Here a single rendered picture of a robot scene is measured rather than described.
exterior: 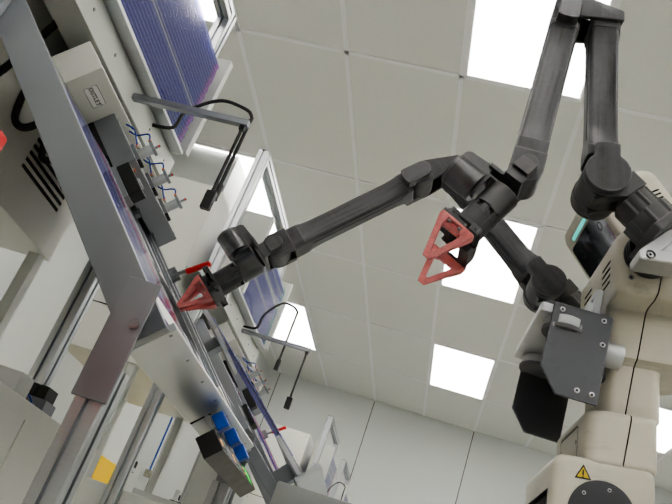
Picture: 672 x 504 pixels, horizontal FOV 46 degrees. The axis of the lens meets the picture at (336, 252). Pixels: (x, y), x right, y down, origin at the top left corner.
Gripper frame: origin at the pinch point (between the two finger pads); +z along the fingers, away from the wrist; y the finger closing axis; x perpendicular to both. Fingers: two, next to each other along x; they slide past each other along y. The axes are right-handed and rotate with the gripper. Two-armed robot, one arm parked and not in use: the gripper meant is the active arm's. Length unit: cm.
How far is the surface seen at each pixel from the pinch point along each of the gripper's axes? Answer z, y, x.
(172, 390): 8, 39, 33
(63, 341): 27.5, -10.5, -13.2
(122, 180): -2.6, 29.2, -15.6
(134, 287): 4, 65, 28
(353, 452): -80, -750, -116
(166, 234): -5.4, -2.3, -19.7
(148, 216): -3.8, 7.5, -19.9
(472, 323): -193, -446, -84
